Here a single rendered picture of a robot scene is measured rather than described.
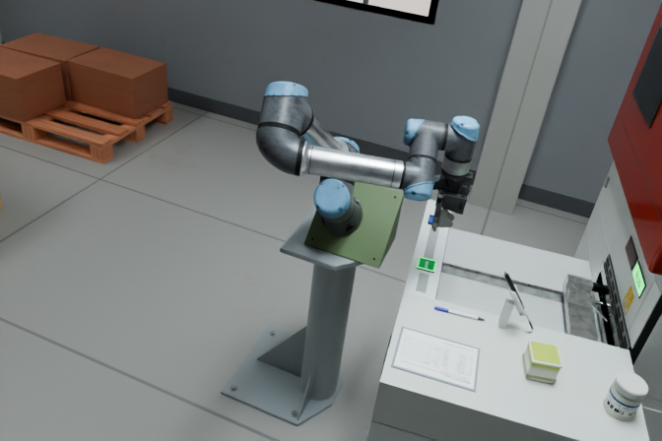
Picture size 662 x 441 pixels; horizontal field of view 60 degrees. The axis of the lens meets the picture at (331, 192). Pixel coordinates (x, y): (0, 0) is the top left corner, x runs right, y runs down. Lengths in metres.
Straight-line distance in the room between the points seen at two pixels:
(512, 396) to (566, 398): 0.14
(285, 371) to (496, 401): 1.38
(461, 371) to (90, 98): 3.74
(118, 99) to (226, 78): 0.85
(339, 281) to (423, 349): 0.67
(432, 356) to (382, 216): 0.66
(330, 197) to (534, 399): 0.82
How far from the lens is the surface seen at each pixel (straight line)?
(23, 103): 4.53
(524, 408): 1.53
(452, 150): 1.59
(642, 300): 1.79
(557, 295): 2.09
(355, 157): 1.51
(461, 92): 4.10
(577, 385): 1.64
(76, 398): 2.73
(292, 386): 2.66
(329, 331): 2.32
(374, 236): 2.03
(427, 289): 1.75
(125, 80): 4.41
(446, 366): 1.54
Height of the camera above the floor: 2.07
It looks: 32 degrees down
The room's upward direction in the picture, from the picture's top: 7 degrees clockwise
